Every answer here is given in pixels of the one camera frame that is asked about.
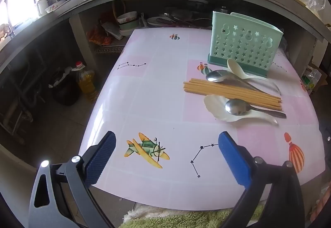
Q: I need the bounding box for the long-handled metal spoon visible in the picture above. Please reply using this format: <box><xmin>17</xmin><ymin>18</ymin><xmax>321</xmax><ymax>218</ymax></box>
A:
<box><xmin>206</xmin><ymin>69</ymin><xmax>282</xmax><ymax>96</ymax></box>

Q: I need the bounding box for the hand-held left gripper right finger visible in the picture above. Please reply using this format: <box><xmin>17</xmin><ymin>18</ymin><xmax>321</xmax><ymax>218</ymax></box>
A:
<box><xmin>218</xmin><ymin>131</ymin><xmax>306</xmax><ymax>228</ymax></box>

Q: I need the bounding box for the fluffy green white garment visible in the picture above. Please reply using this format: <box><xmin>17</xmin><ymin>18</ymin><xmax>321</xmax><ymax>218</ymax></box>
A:
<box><xmin>121</xmin><ymin>203</ymin><xmax>264</xmax><ymax>228</ymax></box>

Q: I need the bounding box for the yellow cooking oil bottle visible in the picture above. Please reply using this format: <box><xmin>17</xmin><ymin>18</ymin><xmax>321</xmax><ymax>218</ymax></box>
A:
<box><xmin>75</xmin><ymin>61</ymin><xmax>99</xmax><ymax>102</ymax></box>

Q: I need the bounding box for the stack of bowls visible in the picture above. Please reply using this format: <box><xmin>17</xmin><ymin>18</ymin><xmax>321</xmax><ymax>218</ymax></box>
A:
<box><xmin>116</xmin><ymin>11</ymin><xmax>139</xmax><ymax>36</ymax></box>

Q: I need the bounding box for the green star-cutout utensil holder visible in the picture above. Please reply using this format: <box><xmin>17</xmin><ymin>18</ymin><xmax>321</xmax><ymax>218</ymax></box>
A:
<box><xmin>207</xmin><ymin>10</ymin><xmax>284</xmax><ymax>79</ymax></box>

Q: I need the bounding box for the bundle of wooden chopsticks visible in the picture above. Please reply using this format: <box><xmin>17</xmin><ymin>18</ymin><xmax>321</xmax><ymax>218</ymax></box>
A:
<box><xmin>183</xmin><ymin>78</ymin><xmax>283</xmax><ymax>111</ymax></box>

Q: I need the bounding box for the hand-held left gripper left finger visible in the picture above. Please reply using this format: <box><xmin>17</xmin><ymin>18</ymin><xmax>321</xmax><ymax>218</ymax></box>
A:
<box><xmin>28</xmin><ymin>130</ymin><xmax>117</xmax><ymax>228</ymax></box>

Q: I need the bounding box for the stack of plates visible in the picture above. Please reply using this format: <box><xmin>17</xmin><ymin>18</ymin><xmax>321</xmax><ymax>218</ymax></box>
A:
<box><xmin>146</xmin><ymin>15</ymin><xmax>176</xmax><ymax>28</ymax></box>

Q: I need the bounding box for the black bucket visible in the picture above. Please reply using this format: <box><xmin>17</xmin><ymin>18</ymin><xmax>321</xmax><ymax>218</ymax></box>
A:
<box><xmin>49</xmin><ymin>66</ymin><xmax>80</xmax><ymax>106</ymax></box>

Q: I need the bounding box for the dark-handled metal spoon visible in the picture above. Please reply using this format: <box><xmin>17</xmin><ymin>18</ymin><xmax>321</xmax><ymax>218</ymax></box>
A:
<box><xmin>225</xmin><ymin>98</ymin><xmax>287</xmax><ymax>118</ymax></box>

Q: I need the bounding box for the white floral bowl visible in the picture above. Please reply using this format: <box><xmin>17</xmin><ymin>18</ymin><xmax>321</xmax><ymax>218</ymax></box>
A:
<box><xmin>45</xmin><ymin>3</ymin><xmax>61</xmax><ymax>14</ymax></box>

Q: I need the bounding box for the white mug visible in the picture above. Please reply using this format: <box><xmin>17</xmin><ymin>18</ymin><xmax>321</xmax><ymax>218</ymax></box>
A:
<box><xmin>36</xmin><ymin>0</ymin><xmax>48</xmax><ymax>15</ymax></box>

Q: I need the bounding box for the pink printed tablecloth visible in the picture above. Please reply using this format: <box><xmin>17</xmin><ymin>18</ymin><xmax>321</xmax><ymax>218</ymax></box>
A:
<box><xmin>79</xmin><ymin>28</ymin><xmax>326</xmax><ymax>210</ymax></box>

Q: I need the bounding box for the orange plastic bag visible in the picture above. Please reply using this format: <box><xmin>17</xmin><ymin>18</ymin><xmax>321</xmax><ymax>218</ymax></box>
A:
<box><xmin>88</xmin><ymin>25</ymin><xmax>112</xmax><ymax>46</ymax></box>

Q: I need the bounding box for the green packet in plastic bag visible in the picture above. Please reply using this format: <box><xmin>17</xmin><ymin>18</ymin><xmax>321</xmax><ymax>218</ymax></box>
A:
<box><xmin>301</xmin><ymin>68</ymin><xmax>322</xmax><ymax>95</ymax></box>

